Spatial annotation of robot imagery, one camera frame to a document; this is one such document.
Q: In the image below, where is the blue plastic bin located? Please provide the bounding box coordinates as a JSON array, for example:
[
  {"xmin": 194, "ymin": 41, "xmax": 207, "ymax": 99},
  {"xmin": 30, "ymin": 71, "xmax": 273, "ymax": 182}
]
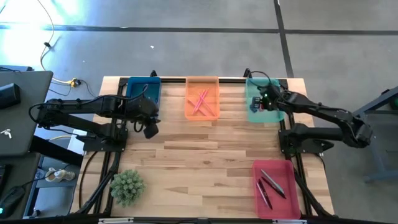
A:
[{"xmin": 125, "ymin": 77, "xmax": 162, "ymax": 108}]

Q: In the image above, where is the dark blue pen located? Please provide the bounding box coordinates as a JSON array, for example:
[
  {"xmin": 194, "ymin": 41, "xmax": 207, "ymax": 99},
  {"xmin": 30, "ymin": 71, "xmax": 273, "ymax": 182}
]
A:
[{"xmin": 258, "ymin": 179, "xmax": 274, "ymax": 210}]

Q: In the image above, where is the black box device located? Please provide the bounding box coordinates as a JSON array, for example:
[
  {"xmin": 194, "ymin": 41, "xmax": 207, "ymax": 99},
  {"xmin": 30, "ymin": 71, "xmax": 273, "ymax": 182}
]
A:
[{"xmin": 0, "ymin": 83, "xmax": 22, "ymax": 110}]

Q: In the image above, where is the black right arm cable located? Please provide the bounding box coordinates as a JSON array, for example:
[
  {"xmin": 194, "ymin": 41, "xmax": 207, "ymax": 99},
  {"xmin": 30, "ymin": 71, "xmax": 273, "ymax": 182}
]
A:
[{"xmin": 248, "ymin": 70, "xmax": 274, "ymax": 91}]

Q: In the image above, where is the teal plastic bin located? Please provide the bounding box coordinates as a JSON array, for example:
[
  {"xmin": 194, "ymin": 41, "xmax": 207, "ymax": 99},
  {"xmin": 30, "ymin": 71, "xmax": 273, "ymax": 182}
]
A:
[{"xmin": 245, "ymin": 77, "xmax": 285, "ymax": 124}]

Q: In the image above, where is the orange plastic bin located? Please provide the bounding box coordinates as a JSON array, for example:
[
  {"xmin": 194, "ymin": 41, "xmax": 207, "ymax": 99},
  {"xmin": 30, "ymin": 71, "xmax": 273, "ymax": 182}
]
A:
[{"xmin": 184, "ymin": 76, "xmax": 221, "ymax": 121}]

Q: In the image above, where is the beige curled object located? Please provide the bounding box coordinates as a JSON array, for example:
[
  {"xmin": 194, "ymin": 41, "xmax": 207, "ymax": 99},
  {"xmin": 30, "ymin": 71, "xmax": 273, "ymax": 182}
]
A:
[{"xmin": 45, "ymin": 167, "xmax": 76, "ymax": 183}]

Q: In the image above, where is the silver aluminium bar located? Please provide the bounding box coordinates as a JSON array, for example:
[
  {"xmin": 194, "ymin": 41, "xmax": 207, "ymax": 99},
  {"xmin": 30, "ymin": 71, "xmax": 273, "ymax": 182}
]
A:
[
  {"xmin": 272, "ymin": 219, "xmax": 308, "ymax": 224},
  {"xmin": 98, "ymin": 217, "xmax": 134, "ymax": 224}
]

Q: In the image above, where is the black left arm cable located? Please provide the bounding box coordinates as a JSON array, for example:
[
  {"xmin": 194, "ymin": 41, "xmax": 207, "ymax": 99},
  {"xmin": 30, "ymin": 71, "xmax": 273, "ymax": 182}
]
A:
[{"xmin": 28, "ymin": 83, "xmax": 149, "ymax": 108}]

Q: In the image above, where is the blue-grey metal stand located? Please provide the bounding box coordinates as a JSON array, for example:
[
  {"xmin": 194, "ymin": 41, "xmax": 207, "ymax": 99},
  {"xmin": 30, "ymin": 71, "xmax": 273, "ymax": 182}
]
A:
[{"xmin": 354, "ymin": 86, "xmax": 398, "ymax": 183}]

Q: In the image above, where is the green artificial plant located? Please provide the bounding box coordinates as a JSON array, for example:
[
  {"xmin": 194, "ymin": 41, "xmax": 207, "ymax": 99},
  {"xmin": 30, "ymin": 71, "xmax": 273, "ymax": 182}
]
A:
[{"xmin": 109, "ymin": 169, "xmax": 147, "ymax": 208}]

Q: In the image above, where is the black computer mouse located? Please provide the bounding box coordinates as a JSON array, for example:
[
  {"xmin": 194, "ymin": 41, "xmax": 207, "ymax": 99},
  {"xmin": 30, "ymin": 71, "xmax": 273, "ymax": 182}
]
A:
[{"xmin": 0, "ymin": 185, "xmax": 26, "ymax": 219}]

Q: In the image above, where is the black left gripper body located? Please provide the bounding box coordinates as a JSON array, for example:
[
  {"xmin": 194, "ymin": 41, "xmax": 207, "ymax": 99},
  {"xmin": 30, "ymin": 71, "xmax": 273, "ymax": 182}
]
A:
[{"xmin": 142, "ymin": 123, "xmax": 160, "ymax": 140}]

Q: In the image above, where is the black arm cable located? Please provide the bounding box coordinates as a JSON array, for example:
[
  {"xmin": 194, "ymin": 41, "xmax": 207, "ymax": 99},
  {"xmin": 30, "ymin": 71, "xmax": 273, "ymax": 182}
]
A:
[
  {"xmin": 28, "ymin": 83, "xmax": 149, "ymax": 108},
  {"xmin": 248, "ymin": 70, "xmax": 274, "ymax": 91}
]

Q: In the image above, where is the dark grey side desk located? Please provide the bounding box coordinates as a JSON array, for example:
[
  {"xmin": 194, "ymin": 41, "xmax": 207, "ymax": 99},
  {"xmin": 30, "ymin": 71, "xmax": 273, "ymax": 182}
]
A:
[{"xmin": 0, "ymin": 70, "xmax": 54, "ymax": 157}]

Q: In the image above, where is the light teal pen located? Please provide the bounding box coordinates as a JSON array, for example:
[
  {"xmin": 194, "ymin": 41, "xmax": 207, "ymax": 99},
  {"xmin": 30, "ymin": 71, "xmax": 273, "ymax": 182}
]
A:
[{"xmin": 260, "ymin": 169, "xmax": 285, "ymax": 195}]

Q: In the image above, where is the pink plastic bin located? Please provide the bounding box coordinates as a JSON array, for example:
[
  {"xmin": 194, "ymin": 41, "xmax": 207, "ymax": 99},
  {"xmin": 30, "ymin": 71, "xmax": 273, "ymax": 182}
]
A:
[{"xmin": 251, "ymin": 159, "xmax": 302, "ymax": 220}]

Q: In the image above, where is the yellow floor cable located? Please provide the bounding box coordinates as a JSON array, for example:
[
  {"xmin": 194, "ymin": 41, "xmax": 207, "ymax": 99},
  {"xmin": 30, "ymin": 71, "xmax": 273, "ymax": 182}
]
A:
[{"xmin": 36, "ymin": 0, "xmax": 75, "ymax": 85}]

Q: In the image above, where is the black aluminium table frame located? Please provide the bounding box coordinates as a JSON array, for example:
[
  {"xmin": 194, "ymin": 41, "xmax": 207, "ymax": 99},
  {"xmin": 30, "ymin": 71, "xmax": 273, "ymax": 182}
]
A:
[{"xmin": 74, "ymin": 76, "xmax": 335, "ymax": 218}]

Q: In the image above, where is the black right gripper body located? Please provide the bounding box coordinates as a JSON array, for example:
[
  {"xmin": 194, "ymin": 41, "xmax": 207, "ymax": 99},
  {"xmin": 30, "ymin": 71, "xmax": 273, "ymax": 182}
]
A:
[{"xmin": 250, "ymin": 96, "xmax": 265, "ymax": 113}]

